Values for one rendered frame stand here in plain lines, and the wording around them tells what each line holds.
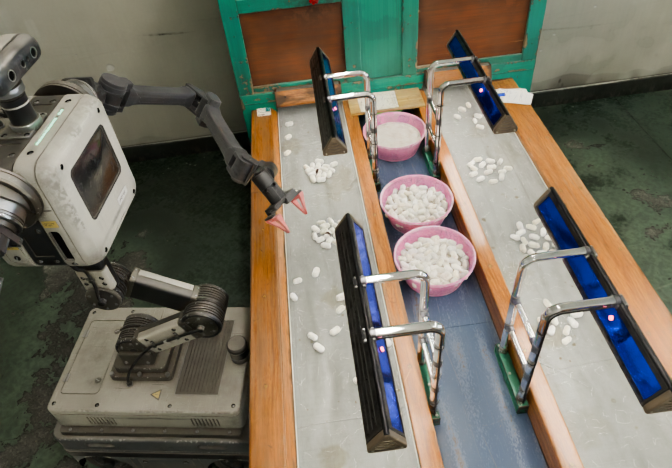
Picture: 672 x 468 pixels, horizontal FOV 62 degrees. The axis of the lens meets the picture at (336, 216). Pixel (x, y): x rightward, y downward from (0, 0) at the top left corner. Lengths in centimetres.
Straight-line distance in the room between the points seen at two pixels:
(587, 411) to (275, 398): 81
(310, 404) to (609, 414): 77
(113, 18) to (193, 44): 43
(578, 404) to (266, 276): 98
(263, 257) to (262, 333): 31
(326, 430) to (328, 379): 15
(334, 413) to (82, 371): 100
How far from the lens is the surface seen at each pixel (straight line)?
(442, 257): 188
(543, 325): 135
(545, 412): 159
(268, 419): 156
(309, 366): 164
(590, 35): 390
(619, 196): 341
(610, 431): 164
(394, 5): 246
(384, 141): 236
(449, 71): 261
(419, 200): 208
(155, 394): 204
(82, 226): 144
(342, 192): 212
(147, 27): 337
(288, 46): 248
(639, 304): 187
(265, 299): 177
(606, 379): 171
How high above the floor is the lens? 214
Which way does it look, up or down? 44 degrees down
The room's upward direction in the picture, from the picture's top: 6 degrees counter-clockwise
